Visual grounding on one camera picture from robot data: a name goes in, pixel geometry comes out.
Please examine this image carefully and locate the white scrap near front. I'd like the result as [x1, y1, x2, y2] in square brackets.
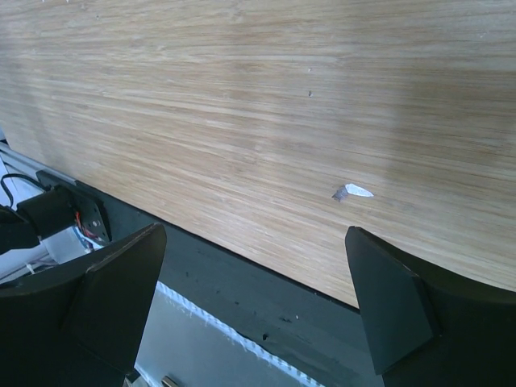
[332, 183, 374, 202]

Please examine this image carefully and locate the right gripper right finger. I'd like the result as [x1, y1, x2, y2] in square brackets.
[345, 227, 515, 386]

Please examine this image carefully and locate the white slotted cable duct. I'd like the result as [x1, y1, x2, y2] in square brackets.
[156, 281, 323, 386]

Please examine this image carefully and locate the aluminium front rail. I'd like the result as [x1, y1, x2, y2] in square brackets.
[1, 140, 76, 185]

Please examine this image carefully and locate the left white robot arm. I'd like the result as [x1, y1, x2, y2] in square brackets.
[1, 183, 78, 254]

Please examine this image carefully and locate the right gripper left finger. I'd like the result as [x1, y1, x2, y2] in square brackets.
[1, 223, 167, 386]

